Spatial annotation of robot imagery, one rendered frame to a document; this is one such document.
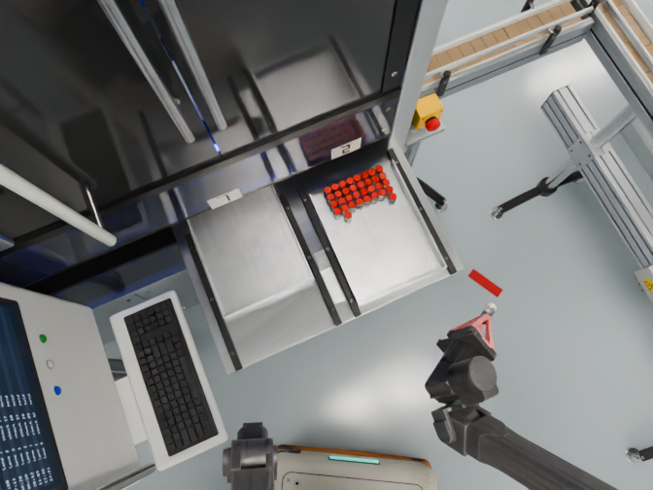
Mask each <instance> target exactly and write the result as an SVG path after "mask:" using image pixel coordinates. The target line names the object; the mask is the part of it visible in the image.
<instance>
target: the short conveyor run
mask: <svg viewBox="0 0 653 490"><path fill-rule="evenodd" d="M533 1H534V0H527V1H526V3H525V5H524V7H523V9H522V11H521V13H520V14H517V15H515V16H512V17H508V18H506V19H503V20H501V21H498V22H496V23H493V24H491V25H488V26H486V27H483V28H481V29H478V30H476V31H473V32H471V33H468V34H466V35H463V36H462V37H459V38H457V39H454V40H452V41H449V42H447V43H444V44H442V45H439V46H437V47H434V48H433V52H432V55H431V58H430V64H429V67H428V70H427V74H426V76H425V79H424V82H423V86H422V89H421V91H422V90H425V89H427V88H433V89H434V91H435V93H436V95H437V96H438V98H439V99H442V98H444V97H447V96H449V95H452V94H454V93H456V92H459V91H461V90H464V89H466V88H470V87H472V86H475V85H477V84H480V83H482V82H485V81H487V80H489V79H492V78H493V77H496V76H498V75H501V74H503V73H505V72H508V71H510V70H513V69H515V68H518V67H520V66H522V65H525V64H527V63H530V62H532V61H535V60H537V59H539V58H542V57H544V56H546V55H548V54H551V53H554V52H557V51H559V50H562V49H564V48H567V47H569V46H571V45H574V44H576V43H579V42H581V41H582V40H583V39H584V37H585V36H586V35H587V33H588V32H589V30H590V29H591V28H592V26H593V25H594V24H595V22H594V20H593V19H592V18H591V17H589V16H588V14H590V13H591V12H592V11H593V10H594V7H593V6H591V7H589V8H586V9H583V7H582V6H581V4H580V3H579V1H578V0H551V1H549V2H546V3H544V4H541V5H539V6H536V7H535V6H534V4H533Z"/></svg>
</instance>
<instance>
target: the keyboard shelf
mask: <svg viewBox="0 0 653 490"><path fill-rule="evenodd" d="M168 298H171V300H172V303H173V306H174V309H175V312H176V314H177V317H178V320H179V323H180V326H181V328H182V331H183V334H184V337H185V340H186V342H187V345H188V348H189V352H190V354H191V357H192V360H193V363H194V366H195V369H196V371H197V374H198V377H199V380H200V383H201V385H202V388H203V391H204V394H205V397H206V399H207V402H208V404H209V407H210V410H211V412H212V415H213V418H214V421H215V424H216V427H217V429H218V432H219V434H218V435H217V436H215V437H211V438H209V439H207V440H205V441H202V442H200V443H198V444H197V445H195V446H192V447H190V448H188V449H186V450H184V451H181V452H179V453H177V454H175V455H173V456H171V457H169V456H168V453H167V450H166V447H165V444H164V441H163V438H162V435H161V432H160V429H159V426H158V424H157V421H156V418H155V412H154V409H153V406H152V403H151V400H150V397H149V394H148V391H147V388H146V385H145V382H144V379H143V376H142V373H141V370H140V368H139V365H138V361H137V358H136V355H135V352H134V349H133V346H132V343H131V340H130V337H129V334H128V331H127V328H126V325H125V322H124V320H123V318H124V317H125V316H128V315H130V314H133V313H135V312H137V311H140V310H142V309H144V308H147V307H149V306H151V305H154V304H156V303H158V302H161V301H163V300H166V299H168ZM110 322H111V326H112V329H113V332H114V335H115V338H116V341H117V344H118V347H119V350H120V355H121V358H122V361H123V364H124V367H125V371H126V374H127V376H126V377H124V378H122V379H120V380H117V381H115V384H116V387H117V391H118V394H119V397H120V402H121V406H122V409H123V412H124V415H125V419H126V422H127V425H128V428H129V431H130V434H131V437H132V440H133V443H134V445H136V444H138V443H140V442H142V441H145V440H148V442H149V445H150V448H151V450H152V453H153V456H154V460H155V465H156V468H157V469H158V470H159V471H163V470H166V469H168V468H170V467H172V466H174V465H176V464H179V463H181V462H183V461H185V460H186V459H189V458H191V457H193V456H195V455H197V454H199V453H202V452H204V451H206V450H208V449H210V448H213V447H215V446H217V445H219V444H221V443H224V442H226V441H227V439H228V436H227V433H226V430H225V427H224V424H223V420H222V417H221V415H220V412H219V410H218V407H217V404H216V401H215V398H214V396H213V393H212V390H211V387H210V385H209V382H208V379H207V376H206V373H205V371H204V368H203V365H202V363H201V361H200V358H199V355H198V352H197V349H196V347H195V344H194V341H193V338H192V336H191V333H190V330H189V326H188V323H187V320H186V317H185V314H184V312H183V309H182V306H181V304H180V302H179V299H178V296H177V293H176V292H175V291H169V292H166V293H164V294H162V295H159V296H157V297H153V298H151V299H148V300H146V301H144V302H141V303H139V304H136V305H134V306H132V307H129V308H127V309H125V310H123V311H121V312H119V313H116V314H114V315H112V316H111V317H110Z"/></svg>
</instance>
